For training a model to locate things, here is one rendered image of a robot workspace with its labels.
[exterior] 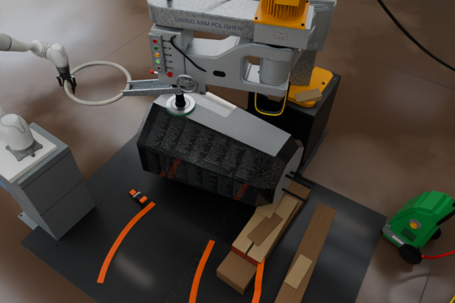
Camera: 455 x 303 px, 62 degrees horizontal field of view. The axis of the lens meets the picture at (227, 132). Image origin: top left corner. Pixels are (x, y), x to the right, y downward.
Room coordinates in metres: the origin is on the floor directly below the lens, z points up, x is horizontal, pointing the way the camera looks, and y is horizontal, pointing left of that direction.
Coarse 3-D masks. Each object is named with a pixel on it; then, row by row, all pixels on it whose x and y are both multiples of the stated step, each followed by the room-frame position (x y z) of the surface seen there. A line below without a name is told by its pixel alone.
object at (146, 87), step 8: (136, 80) 2.19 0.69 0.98; (144, 80) 2.17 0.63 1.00; (152, 80) 2.16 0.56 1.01; (136, 88) 2.16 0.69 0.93; (144, 88) 2.14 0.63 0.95; (152, 88) 2.12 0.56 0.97; (160, 88) 2.10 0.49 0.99; (168, 88) 2.02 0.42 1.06; (176, 88) 2.00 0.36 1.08; (184, 88) 1.99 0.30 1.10; (192, 88) 1.97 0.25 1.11
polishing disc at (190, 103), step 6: (174, 96) 2.14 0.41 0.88; (186, 96) 2.14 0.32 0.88; (168, 102) 2.07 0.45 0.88; (174, 102) 2.07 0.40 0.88; (186, 102) 2.07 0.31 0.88; (192, 102) 2.08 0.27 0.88; (168, 108) 2.01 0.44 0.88; (174, 108) 2.01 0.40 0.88; (180, 108) 2.01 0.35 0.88; (186, 108) 2.01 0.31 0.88; (192, 108) 2.01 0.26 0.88; (180, 114) 1.96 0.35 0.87
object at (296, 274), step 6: (300, 258) 1.21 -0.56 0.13; (306, 258) 1.21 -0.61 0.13; (294, 264) 1.16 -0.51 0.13; (300, 264) 1.16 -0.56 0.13; (306, 264) 1.16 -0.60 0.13; (294, 270) 1.12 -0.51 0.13; (300, 270) 1.12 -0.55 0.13; (306, 270) 1.12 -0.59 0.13; (288, 276) 1.07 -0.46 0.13; (294, 276) 1.07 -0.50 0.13; (300, 276) 1.08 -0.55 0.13; (288, 282) 1.03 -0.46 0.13; (294, 282) 1.03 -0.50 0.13; (300, 282) 1.03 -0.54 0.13; (294, 288) 0.99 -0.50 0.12
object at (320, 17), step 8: (336, 0) 2.49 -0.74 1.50; (320, 8) 2.35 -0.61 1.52; (320, 16) 2.34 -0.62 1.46; (328, 16) 2.37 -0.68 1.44; (312, 24) 2.26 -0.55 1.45; (320, 24) 2.34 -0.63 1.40; (312, 32) 2.26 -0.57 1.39; (320, 32) 2.35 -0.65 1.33; (328, 32) 2.42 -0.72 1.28; (312, 40) 2.35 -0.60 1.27; (296, 48) 1.97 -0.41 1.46; (296, 56) 2.00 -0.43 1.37
